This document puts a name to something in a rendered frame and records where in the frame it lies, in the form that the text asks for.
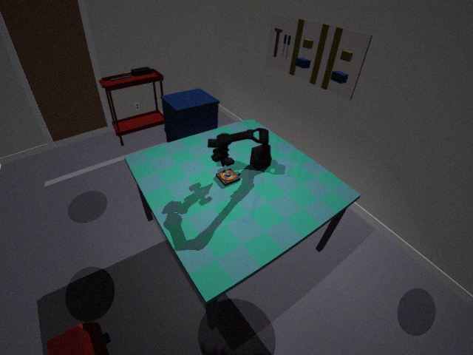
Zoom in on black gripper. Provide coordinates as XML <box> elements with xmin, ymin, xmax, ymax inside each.
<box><xmin>213</xmin><ymin>148</ymin><xmax>234</xmax><ymax>166</ymax></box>

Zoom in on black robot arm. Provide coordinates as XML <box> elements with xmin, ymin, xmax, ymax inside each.
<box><xmin>208</xmin><ymin>128</ymin><xmax>271</xmax><ymax>162</ymax></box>

